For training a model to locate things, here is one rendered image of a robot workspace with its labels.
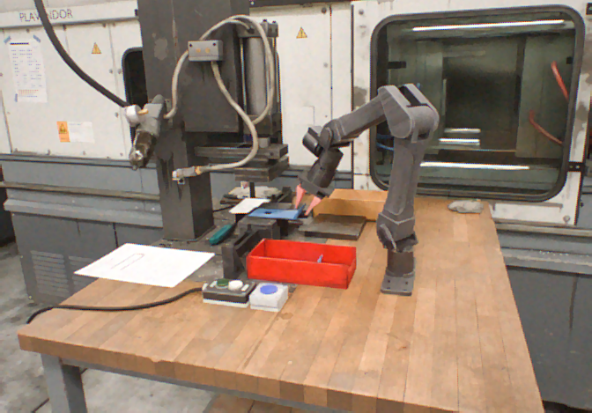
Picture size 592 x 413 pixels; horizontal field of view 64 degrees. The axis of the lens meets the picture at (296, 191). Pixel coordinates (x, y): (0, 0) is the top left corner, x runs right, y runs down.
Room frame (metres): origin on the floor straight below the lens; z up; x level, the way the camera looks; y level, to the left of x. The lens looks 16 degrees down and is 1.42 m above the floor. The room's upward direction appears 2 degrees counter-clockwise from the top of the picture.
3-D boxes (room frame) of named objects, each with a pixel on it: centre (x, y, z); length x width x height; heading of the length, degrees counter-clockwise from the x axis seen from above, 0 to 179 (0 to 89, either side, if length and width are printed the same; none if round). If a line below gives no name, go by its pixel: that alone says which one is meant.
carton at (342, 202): (1.55, -0.19, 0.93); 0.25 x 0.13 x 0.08; 72
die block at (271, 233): (1.33, 0.09, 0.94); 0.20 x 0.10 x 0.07; 162
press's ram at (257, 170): (1.34, 0.16, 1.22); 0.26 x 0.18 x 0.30; 72
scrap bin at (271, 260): (1.09, -0.01, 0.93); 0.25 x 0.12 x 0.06; 72
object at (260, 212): (1.31, 0.06, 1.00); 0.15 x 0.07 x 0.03; 72
